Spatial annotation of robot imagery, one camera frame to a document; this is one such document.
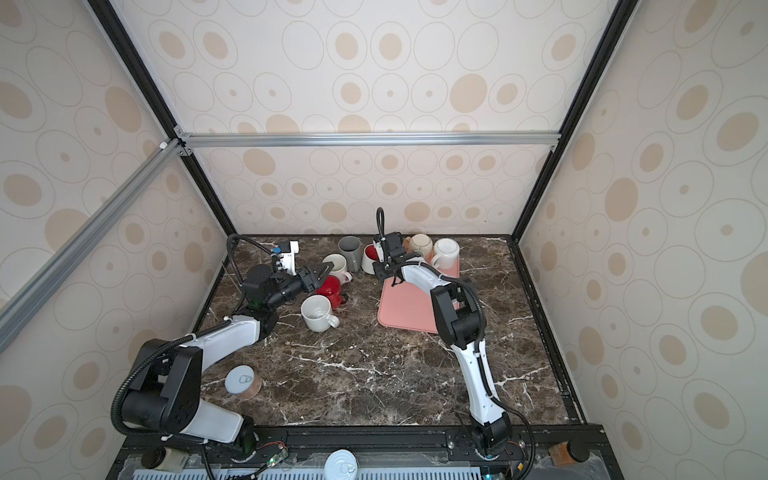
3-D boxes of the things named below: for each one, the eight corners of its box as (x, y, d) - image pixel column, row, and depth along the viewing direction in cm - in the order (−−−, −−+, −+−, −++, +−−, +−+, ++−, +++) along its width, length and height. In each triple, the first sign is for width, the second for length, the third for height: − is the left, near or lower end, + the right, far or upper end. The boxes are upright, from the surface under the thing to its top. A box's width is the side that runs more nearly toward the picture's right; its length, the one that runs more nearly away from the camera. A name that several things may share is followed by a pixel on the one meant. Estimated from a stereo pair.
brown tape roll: (228, 400, 83) (218, 393, 78) (237, 372, 88) (228, 364, 83) (257, 400, 83) (249, 393, 78) (264, 372, 88) (257, 364, 83)
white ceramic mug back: (432, 272, 111) (435, 257, 104) (430, 252, 118) (432, 237, 111) (456, 272, 111) (461, 257, 104) (453, 252, 118) (457, 237, 111)
